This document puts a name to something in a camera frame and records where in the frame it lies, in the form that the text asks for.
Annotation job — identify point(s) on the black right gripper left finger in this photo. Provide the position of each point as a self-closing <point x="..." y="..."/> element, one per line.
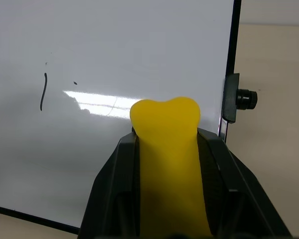
<point x="114" y="189"/>

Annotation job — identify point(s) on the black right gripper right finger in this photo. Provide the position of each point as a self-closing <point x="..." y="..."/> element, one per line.
<point x="229" y="189"/>

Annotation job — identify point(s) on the yellow eraser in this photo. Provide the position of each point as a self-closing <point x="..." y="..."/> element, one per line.
<point x="167" y="154"/>

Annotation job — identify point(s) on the black-framed whiteboard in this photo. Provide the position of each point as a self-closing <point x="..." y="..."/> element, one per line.
<point x="114" y="49"/>

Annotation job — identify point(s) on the black clamp knob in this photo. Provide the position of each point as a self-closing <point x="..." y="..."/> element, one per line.
<point x="246" y="98"/>

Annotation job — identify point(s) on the black whiteboard clamp bracket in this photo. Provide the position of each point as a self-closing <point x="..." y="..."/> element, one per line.
<point x="230" y="97"/>

